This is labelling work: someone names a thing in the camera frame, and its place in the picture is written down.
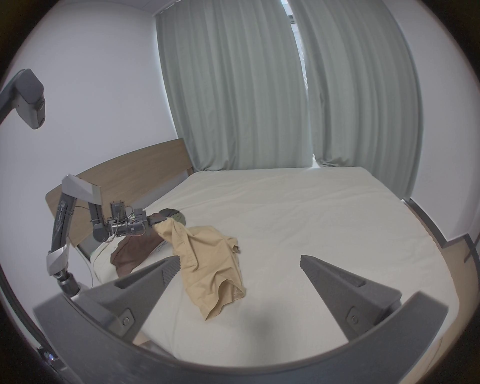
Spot bed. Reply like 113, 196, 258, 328
45, 138, 460, 370

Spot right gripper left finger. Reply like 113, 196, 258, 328
77, 255, 181, 344

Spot window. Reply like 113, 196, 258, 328
280, 0, 319, 169

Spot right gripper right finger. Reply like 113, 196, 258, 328
300, 254, 403, 343

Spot brown shorts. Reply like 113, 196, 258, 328
110, 234, 169, 278

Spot pale green curtain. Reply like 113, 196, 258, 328
289, 0, 424, 199
155, 0, 312, 173

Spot beige shorts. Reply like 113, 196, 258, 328
154, 217, 247, 321

